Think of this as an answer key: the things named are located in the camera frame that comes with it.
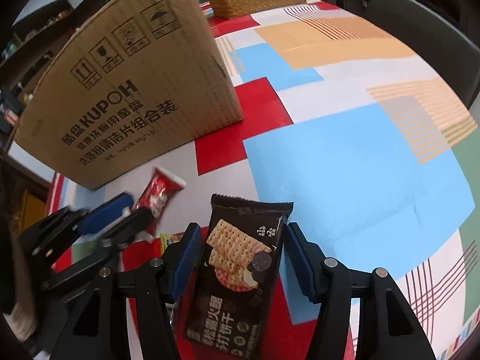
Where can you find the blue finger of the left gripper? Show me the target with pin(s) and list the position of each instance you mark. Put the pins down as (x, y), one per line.
(78, 223)
(119, 237)

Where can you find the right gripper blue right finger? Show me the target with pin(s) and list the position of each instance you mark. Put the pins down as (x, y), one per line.
(306, 259)

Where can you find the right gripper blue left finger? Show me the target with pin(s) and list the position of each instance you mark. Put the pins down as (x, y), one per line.
(179, 260)

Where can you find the dark cracker packet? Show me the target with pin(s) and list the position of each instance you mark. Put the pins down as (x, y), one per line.
(237, 273)

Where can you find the red white candy packet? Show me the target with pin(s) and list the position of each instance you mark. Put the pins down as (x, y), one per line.
(162, 186)

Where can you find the yellow green candy packet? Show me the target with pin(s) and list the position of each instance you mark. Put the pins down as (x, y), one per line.
(167, 239)

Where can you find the colourful patchwork tablecloth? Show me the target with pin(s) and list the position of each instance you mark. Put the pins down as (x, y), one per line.
(375, 150)

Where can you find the brown cardboard box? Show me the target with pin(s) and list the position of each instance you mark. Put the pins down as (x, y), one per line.
(137, 79)

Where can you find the dark chair near right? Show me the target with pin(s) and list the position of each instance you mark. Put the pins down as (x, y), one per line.
(444, 47)

